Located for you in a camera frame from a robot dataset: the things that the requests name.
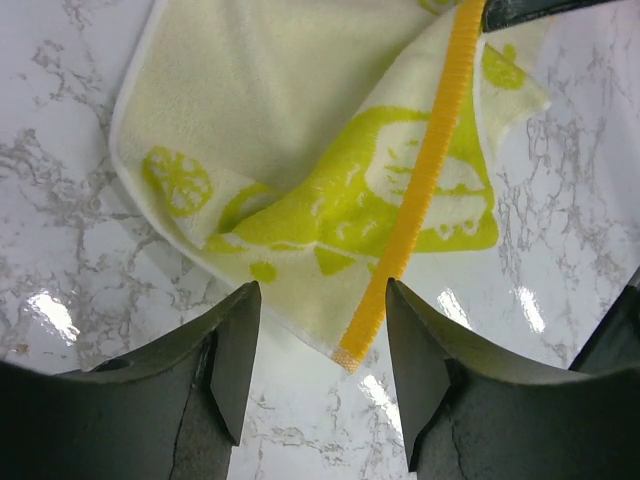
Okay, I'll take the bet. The green frog pattern towel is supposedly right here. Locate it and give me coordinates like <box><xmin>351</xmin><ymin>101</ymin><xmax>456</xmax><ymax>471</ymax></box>
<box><xmin>110</xmin><ymin>1</ymin><xmax>550</xmax><ymax>371</ymax></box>

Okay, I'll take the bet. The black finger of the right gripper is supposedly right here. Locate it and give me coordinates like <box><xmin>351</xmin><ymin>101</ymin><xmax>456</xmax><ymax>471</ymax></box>
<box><xmin>482</xmin><ymin>0</ymin><xmax>612</xmax><ymax>33</ymax></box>

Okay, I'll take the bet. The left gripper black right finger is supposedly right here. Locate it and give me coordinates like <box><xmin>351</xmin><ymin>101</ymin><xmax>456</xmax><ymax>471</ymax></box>
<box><xmin>386</xmin><ymin>280</ymin><xmax>639</xmax><ymax>479</ymax></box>

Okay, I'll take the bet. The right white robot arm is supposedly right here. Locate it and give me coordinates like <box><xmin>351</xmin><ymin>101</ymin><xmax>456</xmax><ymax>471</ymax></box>
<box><xmin>482</xmin><ymin>0</ymin><xmax>639</xmax><ymax>374</ymax></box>

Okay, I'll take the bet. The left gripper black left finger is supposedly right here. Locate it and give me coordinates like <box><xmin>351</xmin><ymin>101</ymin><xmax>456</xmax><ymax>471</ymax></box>
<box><xmin>1</xmin><ymin>282</ymin><xmax>261</xmax><ymax>479</ymax></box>

